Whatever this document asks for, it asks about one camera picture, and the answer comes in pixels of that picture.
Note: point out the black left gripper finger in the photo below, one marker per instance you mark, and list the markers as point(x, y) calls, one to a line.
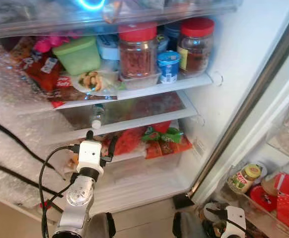
point(90, 135)
point(112, 146)

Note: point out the clear plastic water bottle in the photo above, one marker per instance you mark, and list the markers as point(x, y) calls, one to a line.
point(97, 116)

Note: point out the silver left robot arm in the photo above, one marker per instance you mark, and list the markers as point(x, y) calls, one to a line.
point(80, 198)

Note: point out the glass fridge shelf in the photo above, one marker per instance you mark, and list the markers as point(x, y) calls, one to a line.
point(144, 106)
point(159, 89)

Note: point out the fridge door with shelves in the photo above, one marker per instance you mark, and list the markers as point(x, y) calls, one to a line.
point(283, 84)

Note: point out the clear fridge chiller tray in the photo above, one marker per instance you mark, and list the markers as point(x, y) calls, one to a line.
point(35, 20)

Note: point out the black fridge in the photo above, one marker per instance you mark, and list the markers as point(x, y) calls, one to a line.
point(244, 59)

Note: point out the red orange packet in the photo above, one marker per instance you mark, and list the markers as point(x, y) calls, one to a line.
point(129, 141)

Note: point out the robot right leg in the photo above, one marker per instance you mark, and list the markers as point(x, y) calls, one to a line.
point(186, 225)

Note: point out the clear crisper drawer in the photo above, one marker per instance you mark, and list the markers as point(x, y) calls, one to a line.
point(144, 173)

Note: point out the green packet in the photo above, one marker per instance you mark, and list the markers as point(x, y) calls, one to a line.
point(162, 134)

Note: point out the clear bag of nuts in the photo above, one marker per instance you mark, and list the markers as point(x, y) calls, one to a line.
point(92, 82)

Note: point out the orange printed packet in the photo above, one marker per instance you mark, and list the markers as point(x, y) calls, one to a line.
point(167, 148)

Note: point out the round red lid tin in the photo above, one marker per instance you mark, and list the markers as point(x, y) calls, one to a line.
point(263, 198)

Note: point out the flat red packet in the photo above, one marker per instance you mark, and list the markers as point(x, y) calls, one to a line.
point(62, 87)

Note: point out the clear plastic tub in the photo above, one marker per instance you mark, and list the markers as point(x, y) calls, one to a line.
point(139, 82)

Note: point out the clear bubble wrap sheet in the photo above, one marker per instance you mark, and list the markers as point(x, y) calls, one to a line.
point(15, 153)

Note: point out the red capped white bottle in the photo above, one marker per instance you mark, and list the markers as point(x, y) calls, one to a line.
point(44, 204)

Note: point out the green plastic container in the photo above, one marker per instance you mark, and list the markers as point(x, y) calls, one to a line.
point(77, 55)

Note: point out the red snack packet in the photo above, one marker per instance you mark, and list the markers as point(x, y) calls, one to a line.
point(42, 69)

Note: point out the white blue tub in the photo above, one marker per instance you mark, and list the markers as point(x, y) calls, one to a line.
point(107, 47)

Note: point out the red lid jar chili flakes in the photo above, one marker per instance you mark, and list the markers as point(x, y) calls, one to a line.
point(137, 54)

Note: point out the blue white yogurt cup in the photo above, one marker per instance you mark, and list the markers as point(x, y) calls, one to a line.
point(168, 67)

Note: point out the pink packet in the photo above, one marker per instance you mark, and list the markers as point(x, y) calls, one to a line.
point(50, 42)

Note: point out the orange snack packet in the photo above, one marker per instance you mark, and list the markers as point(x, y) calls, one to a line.
point(20, 49)

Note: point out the blue can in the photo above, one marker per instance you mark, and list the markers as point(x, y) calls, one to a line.
point(172, 32)

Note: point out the red lid jar yellow label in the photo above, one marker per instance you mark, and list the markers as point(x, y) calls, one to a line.
point(196, 47)

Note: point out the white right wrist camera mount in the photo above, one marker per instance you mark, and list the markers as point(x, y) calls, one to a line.
point(236, 220)

